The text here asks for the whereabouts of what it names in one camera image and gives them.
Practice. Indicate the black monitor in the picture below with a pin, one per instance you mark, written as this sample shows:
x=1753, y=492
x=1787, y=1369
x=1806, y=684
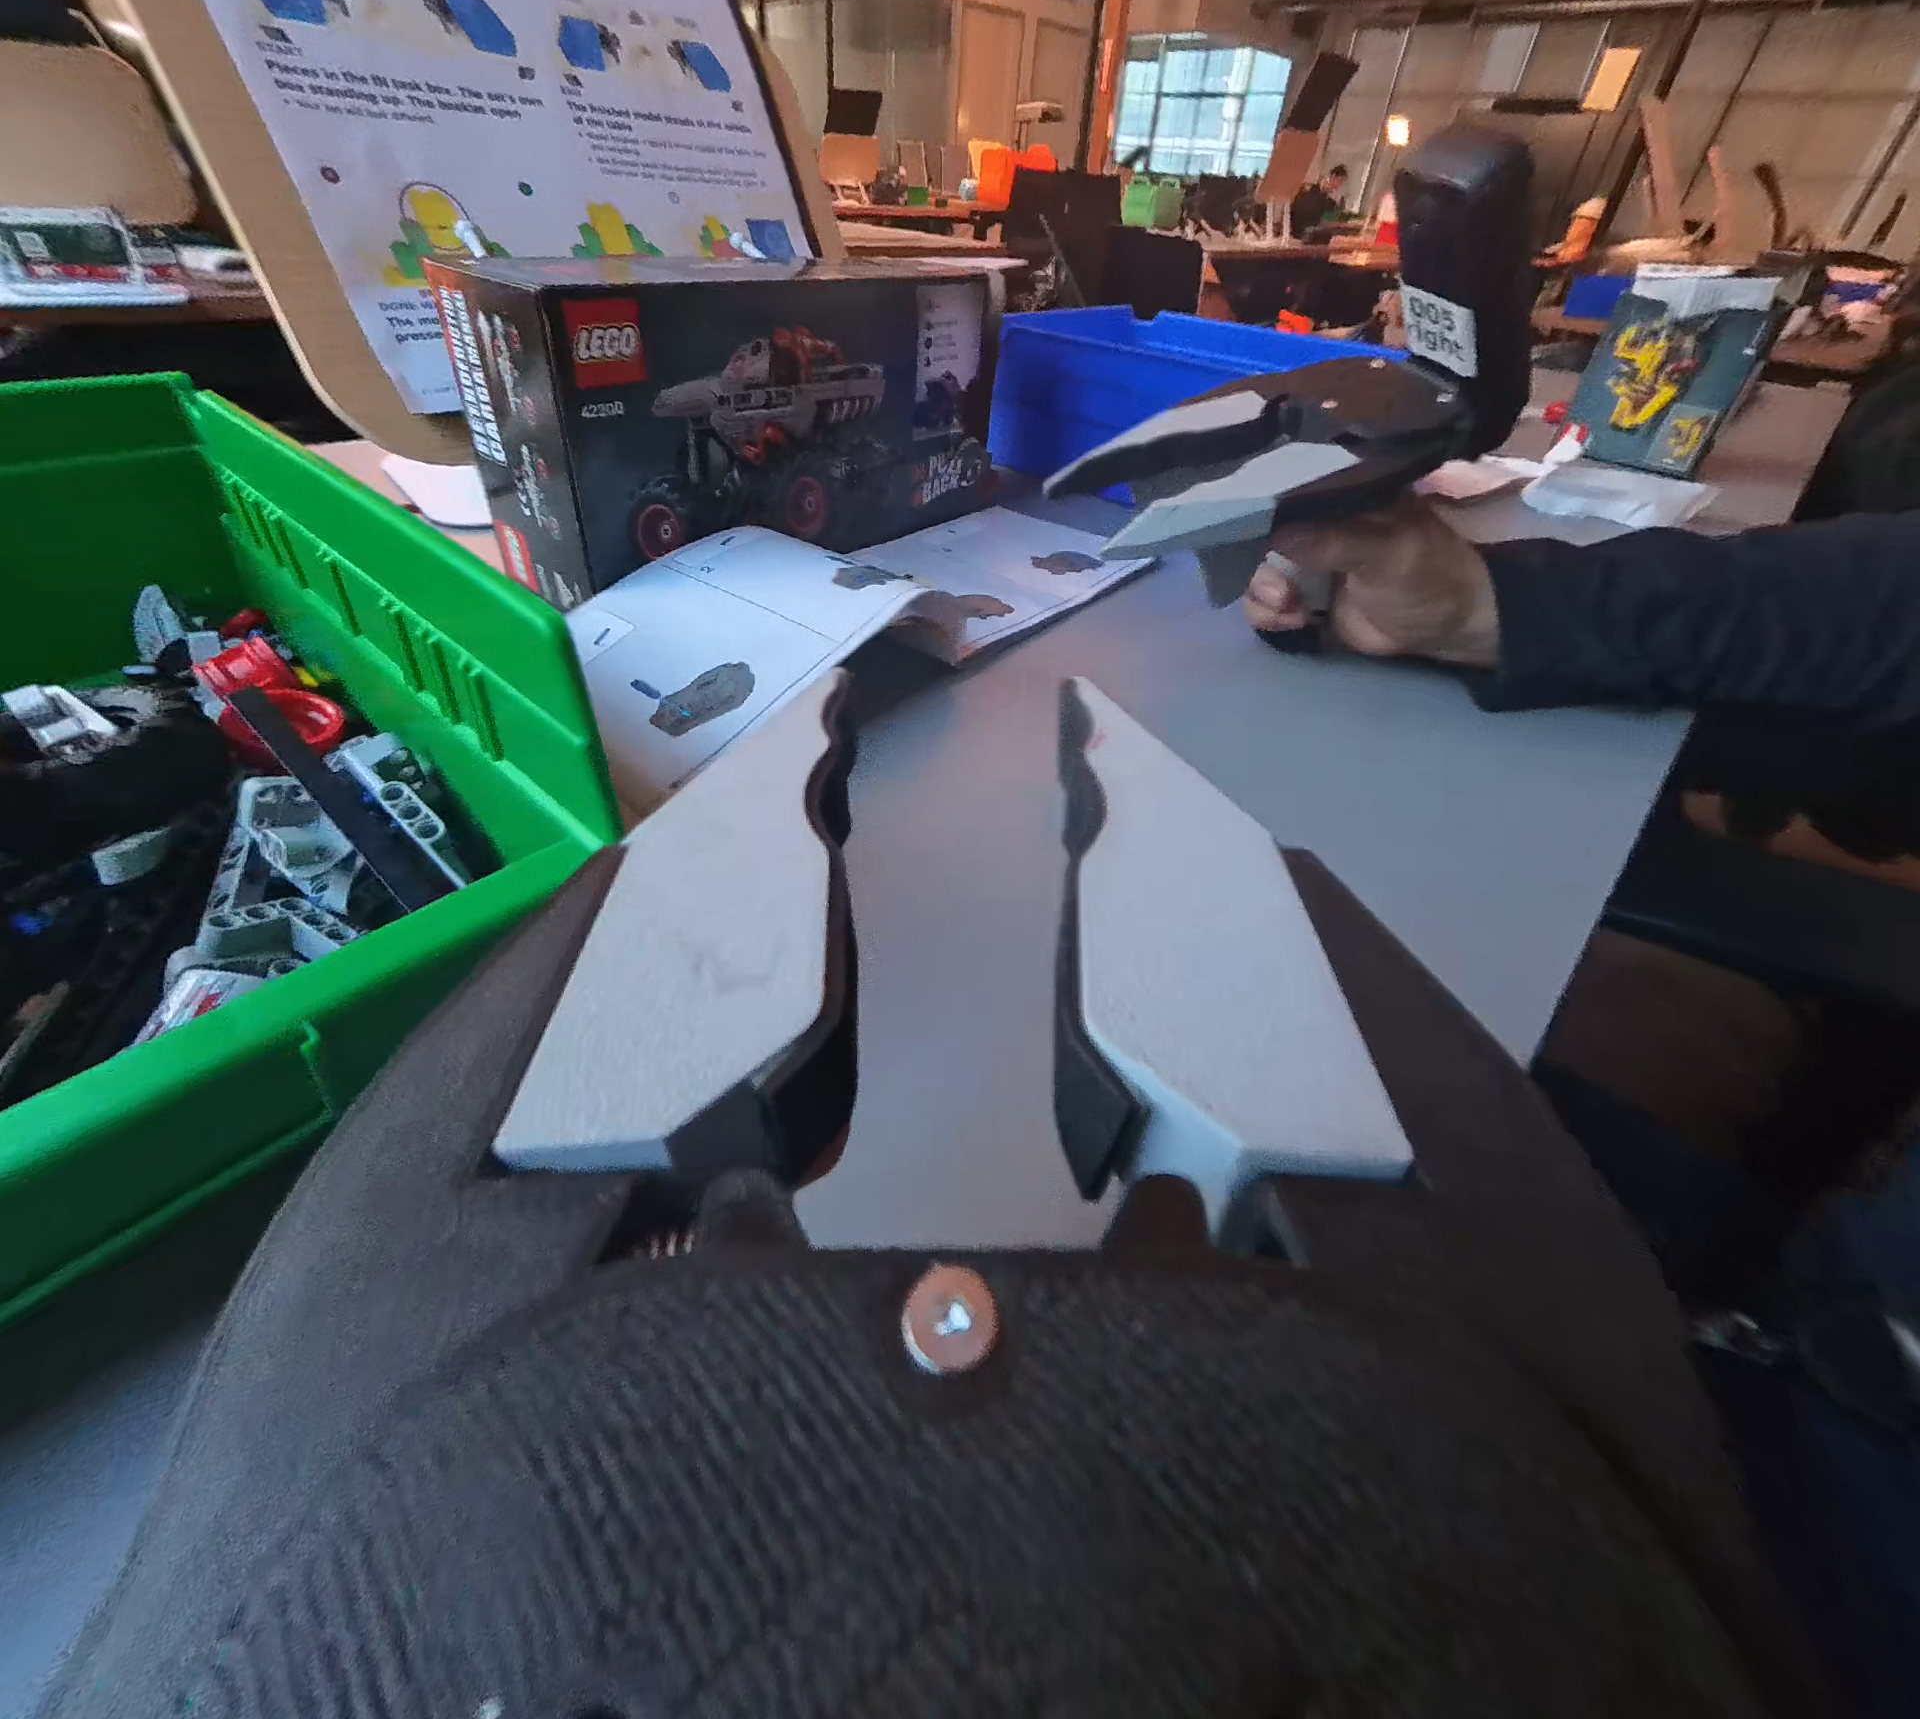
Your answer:
x=1058, y=200

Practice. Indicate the blue plastic bin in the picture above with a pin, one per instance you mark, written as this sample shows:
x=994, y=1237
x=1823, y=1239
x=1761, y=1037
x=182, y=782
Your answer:
x=1080, y=384

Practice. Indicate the green plastic bin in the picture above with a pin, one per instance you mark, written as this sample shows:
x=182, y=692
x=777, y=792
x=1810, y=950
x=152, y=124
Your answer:
x=450, y=640

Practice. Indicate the white instruction booklet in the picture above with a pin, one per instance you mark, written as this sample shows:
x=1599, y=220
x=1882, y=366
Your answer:
x=750, y=610

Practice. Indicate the person's right hand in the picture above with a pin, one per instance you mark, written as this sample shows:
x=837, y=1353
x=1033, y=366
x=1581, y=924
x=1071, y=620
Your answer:
x=1410, y=580

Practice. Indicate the pile of toy brick pieces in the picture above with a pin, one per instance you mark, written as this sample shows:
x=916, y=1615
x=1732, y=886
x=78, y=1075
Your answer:
x=271, y=850

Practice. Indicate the plywood sheet stand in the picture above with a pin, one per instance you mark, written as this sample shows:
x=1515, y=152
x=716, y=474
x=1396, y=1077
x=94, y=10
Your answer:
x=284, y=308

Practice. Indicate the orange bin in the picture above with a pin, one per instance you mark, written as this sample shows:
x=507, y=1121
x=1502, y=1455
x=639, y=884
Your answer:
x=1013, y=166

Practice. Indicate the flat printed box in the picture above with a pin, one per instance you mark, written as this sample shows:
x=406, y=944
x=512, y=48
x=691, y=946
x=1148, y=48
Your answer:
x=91, y=248

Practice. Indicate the small green bin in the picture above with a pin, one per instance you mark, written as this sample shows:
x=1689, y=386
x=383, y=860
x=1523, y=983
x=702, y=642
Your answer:
x=1154, y=200

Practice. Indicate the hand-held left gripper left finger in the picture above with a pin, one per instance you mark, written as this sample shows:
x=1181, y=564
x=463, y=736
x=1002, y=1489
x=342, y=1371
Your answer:
x=691, y=970

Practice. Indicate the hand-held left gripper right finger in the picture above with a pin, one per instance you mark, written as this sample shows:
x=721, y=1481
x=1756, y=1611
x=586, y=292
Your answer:
x=1215, y=983

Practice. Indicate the dark box with yellow model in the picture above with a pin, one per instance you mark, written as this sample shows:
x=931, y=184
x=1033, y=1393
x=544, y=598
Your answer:
x=1665, y=376

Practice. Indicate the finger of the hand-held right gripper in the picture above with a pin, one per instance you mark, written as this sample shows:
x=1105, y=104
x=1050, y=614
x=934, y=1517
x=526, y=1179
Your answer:
x=1215, y=512
x=1171, y=440

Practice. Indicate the large window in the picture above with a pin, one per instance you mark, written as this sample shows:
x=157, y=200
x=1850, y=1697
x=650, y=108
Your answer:
x=1200, y=106

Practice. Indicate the crumpled white plastic bag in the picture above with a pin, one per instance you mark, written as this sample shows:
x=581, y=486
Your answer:
x=1621, y=492

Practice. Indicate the dark monster truck set box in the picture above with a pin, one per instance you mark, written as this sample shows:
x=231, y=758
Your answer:
x=750, y=428

